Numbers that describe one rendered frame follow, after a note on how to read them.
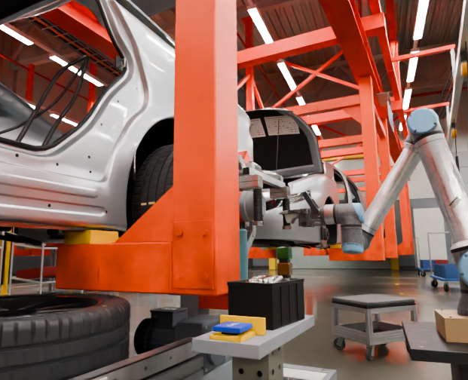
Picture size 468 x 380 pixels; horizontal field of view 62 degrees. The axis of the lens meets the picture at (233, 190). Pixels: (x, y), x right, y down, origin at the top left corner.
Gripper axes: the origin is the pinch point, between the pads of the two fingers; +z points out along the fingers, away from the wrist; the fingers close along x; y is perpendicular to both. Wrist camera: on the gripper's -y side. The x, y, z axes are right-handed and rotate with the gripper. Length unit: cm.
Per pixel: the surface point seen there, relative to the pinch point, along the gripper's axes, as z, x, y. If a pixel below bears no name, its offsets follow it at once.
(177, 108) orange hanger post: 8, -76, -28
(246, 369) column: -18, -83, 47
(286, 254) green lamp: -21, -57, 19
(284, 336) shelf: -28, -81, 39
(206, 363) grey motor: 10, -54, 56
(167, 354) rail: 2, -88, 45
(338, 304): -5, 90, 53
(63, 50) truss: 791, 494, -529
